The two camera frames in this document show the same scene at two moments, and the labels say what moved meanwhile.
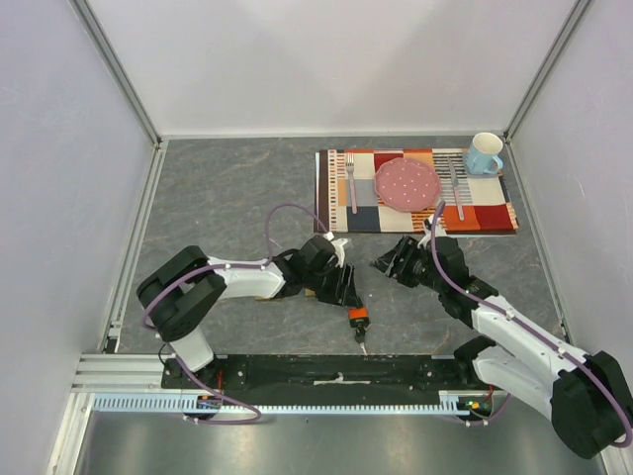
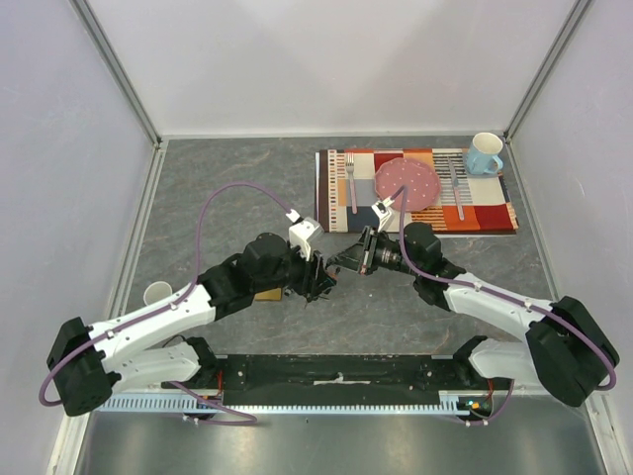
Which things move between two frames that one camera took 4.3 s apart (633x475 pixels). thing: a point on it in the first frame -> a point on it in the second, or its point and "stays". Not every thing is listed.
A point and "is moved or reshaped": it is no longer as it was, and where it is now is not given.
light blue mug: (483, 154) stays
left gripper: (345, 294) -> (314, 278)
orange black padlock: (358, 317) is moved or reshaped
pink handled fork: (350, 168) stays
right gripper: (403, 258) -> (369, 249)
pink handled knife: (456, 190) stays
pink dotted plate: (406, 185) stays
